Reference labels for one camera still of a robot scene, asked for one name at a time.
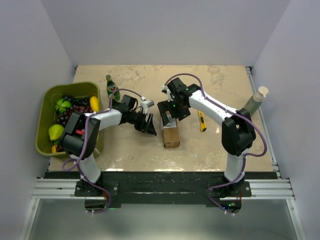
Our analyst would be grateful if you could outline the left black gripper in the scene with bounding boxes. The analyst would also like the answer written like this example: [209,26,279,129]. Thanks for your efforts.
[128,110,157,136]

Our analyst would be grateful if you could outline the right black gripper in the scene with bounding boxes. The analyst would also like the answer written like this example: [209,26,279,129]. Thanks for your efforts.
[158,97,191,126]

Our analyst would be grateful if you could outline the brown cardboard express box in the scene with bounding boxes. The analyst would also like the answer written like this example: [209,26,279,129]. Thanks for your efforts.
[160,111,181,149]

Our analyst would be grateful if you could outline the yellow utility knife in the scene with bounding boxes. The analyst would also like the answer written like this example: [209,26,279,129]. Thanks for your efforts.
[197,110,207,132]

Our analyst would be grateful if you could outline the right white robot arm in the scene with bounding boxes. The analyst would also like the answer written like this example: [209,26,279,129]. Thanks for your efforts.
[157,77,256,197]

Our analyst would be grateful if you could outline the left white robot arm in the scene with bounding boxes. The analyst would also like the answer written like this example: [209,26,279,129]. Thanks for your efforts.
[59,95,157,196]

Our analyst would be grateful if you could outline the green glass bottle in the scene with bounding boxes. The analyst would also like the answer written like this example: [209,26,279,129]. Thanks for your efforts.
[105,74,121,101]

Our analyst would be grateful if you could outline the yellow lemon fruit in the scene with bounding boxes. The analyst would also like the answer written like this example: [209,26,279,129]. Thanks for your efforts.
[89,96,100,112]

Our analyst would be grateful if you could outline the dark black grape bunch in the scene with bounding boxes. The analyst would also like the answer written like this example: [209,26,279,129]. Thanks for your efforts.
[62,94,90,106]

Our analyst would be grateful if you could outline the beige cup bottle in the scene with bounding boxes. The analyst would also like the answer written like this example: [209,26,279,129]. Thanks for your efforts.
[243,86,269,117]

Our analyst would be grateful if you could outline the red purple grape bunch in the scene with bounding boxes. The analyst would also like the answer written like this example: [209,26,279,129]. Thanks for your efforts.
[54,105,93,127]

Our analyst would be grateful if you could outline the lower dark red grapes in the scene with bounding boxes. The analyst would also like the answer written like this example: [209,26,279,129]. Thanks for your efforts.
[55,144,64,153]

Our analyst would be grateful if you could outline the yellow green pear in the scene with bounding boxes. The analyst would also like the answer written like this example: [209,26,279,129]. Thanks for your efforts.
[48,124,64,142]

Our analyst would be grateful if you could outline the olive green plastic bin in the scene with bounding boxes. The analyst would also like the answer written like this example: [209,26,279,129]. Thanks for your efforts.
[35,81,101,159]

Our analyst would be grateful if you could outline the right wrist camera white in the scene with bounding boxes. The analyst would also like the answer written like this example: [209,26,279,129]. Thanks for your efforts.
[161,85,173,102]

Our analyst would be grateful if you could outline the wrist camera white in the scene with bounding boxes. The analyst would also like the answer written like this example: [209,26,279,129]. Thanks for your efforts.
[140,99,155,114]
[161,85,173,102]

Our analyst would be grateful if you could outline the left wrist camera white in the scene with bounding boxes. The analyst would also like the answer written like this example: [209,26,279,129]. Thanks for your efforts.
[140,99,155,114]

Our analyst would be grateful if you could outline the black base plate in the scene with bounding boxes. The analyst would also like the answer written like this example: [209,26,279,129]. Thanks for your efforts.
[44,170,252,211]

